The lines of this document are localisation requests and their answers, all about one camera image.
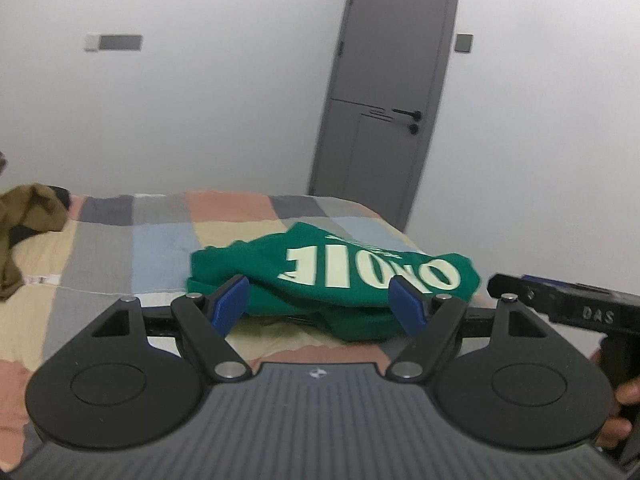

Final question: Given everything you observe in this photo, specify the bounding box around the person's right hand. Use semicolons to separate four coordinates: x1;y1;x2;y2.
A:
592;347;640;456

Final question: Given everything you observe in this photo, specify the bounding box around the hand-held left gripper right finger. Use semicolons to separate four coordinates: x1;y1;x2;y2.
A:
388;275;552;383

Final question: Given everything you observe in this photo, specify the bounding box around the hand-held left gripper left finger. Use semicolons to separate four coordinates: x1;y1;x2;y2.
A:
88;275;253;386

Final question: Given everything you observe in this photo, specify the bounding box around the brown jacket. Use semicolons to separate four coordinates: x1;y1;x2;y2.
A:
0;152;71;303

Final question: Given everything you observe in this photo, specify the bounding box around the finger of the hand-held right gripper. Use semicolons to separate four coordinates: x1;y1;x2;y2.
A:
487;272;557;324
521;274;581;291

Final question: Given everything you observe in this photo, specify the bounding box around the grey door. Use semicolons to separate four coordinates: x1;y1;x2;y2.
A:
306;0;463;233

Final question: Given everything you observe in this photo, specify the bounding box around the patchwork checked blanket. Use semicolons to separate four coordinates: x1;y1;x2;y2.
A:
0;190;603;476

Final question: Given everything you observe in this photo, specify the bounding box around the grey and white wall panel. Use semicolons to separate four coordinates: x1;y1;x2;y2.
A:
84;33;143;53

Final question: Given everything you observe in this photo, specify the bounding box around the green sweatshirt with white print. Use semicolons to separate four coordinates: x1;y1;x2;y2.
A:
186;222;482;343

